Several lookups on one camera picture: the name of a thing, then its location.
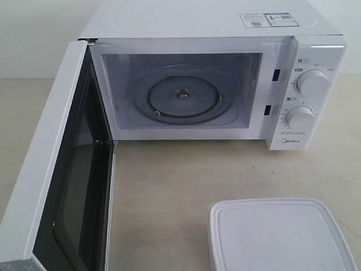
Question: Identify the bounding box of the white plastic lidded container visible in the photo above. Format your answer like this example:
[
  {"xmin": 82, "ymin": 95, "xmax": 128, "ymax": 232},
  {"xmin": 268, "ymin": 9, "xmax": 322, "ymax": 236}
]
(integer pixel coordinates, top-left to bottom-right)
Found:
[{"xmin": 208, "ymin": 198, "xmax": 357, "ymax": 270}]

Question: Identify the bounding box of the white microwave door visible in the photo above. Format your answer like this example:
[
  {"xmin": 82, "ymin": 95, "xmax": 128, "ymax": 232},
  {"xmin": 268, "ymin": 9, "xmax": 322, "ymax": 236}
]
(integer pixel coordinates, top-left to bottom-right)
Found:
[{"xmin": 1, "ymin": 40, "xmax": 115, "ymax": 270}]

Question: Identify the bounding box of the glass microwave turntable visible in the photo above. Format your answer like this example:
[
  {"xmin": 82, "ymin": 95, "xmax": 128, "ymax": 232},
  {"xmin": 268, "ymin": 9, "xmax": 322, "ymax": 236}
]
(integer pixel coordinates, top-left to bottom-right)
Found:
[{"xmin": 129, "ymin": 64, "xmax": 236, "ymax": 126}]

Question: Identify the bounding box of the white Midea microwave oven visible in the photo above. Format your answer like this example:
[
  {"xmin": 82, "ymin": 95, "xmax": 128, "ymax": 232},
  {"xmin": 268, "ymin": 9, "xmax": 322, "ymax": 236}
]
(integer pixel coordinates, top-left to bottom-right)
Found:
[{"xmin": 79, "ymin": 1, "xmax": 347, "ymax": 150}]

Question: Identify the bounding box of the lower white control knob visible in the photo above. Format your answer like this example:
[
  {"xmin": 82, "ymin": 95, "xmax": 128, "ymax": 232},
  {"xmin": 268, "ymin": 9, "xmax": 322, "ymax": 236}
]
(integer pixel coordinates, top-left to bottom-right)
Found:
[{"xmin": 286, "ymin": 106, "xmax": 314, "ymax": 129}]

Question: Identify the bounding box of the white control knob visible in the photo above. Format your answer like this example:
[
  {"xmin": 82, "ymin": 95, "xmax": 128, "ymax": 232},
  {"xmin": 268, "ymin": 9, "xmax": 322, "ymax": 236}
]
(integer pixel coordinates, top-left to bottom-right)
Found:
[
  {"xmin": 286, "ymin": 106, "xmax": 314, "ymax": 129},
  {"xmin": 296, "ymin": 69, "xmax": 329, "ymax": 96}
]

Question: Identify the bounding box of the white warning label sticker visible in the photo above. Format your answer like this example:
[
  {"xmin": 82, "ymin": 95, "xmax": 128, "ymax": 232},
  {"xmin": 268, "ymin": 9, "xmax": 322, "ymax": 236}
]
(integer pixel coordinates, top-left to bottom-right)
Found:
[{"xmin": 240, "ymin": 13, "xmax": 271, "ymax": 28}]

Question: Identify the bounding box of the upper white control knob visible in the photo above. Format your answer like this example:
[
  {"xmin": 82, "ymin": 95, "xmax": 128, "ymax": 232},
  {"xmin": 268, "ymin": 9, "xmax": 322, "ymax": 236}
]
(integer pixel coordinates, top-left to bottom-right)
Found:
[{"xmin": 296, "ymin": 69, "xmax": 329, "ymax": 96}]

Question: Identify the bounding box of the blue energy label sticker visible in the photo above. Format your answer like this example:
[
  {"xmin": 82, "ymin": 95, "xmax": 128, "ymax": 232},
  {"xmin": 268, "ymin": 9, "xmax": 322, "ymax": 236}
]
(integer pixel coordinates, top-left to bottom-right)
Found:
[{"xmin": 265, "ymin": 12, "xmax": 298, "ymax": 27}]

